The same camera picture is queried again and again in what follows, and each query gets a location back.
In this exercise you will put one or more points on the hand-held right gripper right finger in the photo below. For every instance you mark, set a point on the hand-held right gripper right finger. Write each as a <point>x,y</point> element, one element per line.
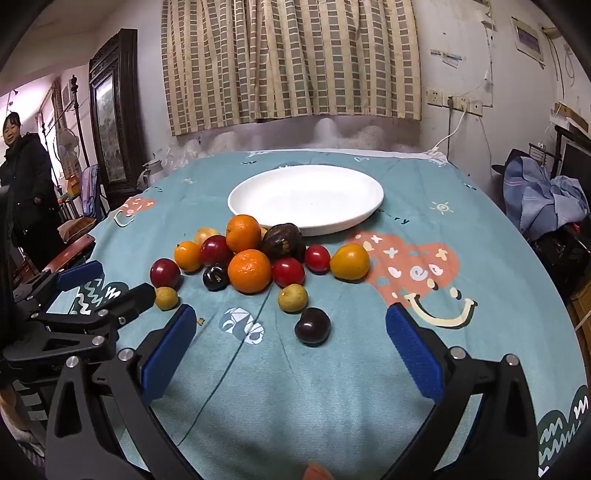
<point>413,355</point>

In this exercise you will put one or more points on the brown seat cushion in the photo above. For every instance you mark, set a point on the brown seat cushion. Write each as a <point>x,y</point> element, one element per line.
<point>74,227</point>

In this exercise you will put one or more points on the dark wooden framed picture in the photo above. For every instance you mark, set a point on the dark wooden framed picture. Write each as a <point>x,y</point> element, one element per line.
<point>111,129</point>

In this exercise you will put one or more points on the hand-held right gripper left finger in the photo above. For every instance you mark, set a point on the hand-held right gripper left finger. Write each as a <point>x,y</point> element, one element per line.
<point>168,355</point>

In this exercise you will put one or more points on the dark purple plum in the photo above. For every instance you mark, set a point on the dark purple plum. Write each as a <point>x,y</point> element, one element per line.
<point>312,325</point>
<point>215,278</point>

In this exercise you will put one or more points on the person's right hand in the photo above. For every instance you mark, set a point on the person's right hand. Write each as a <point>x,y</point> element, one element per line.
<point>316,473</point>

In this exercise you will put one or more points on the orange mandarin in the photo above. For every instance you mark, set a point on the orange mandarin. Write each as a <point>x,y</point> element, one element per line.
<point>243,232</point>
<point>249,271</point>

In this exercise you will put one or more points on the blue clothes pile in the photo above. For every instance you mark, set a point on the blue clothes pile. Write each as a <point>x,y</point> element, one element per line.
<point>540,194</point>

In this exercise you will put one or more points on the white wall box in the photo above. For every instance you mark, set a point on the white wall box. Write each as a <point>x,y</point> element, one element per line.
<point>528,39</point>

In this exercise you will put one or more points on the teal printed tablecloth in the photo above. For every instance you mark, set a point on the teal printed tablecloth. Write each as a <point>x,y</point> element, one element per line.
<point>300,406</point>

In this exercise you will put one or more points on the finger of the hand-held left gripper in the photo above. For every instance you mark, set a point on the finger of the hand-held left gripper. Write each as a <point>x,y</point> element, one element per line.
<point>78,275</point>
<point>134,301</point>

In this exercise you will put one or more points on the small red plum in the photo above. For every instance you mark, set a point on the small red plum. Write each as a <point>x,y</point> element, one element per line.
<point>317,258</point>

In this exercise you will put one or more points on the white wall socket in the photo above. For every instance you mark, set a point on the white wall socket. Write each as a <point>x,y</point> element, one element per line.
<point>458,102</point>
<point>434,96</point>
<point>475,107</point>

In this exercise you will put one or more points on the black hat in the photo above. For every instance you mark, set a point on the black hat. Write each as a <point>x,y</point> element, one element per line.
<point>505,166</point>

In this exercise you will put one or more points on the red wooden chair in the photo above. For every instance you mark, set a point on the red wooden chair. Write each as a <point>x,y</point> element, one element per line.
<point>69,254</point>

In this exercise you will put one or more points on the small yellow-green jujube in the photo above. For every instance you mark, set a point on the small yellow-green jujube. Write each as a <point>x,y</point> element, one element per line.
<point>292,297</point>
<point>166,298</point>

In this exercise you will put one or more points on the beige checked curtain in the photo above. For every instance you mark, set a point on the beige checked curtain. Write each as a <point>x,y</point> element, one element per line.
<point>291,60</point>

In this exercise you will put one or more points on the white oval plate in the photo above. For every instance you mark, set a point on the white oval plate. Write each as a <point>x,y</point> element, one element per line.
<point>307,194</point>

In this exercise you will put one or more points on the white standing fan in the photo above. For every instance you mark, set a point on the white standing fan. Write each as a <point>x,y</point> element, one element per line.
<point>68,147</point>

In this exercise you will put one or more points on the orange persimmon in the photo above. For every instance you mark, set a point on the orange persimmon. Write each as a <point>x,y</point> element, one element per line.
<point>188,256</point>
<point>351,261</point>

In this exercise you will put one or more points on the black monitor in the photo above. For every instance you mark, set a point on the black monitor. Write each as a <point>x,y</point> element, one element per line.
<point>575,166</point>

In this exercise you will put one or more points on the pale yellow plum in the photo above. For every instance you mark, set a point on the pale yellow plum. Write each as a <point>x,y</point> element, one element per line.
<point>205,234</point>

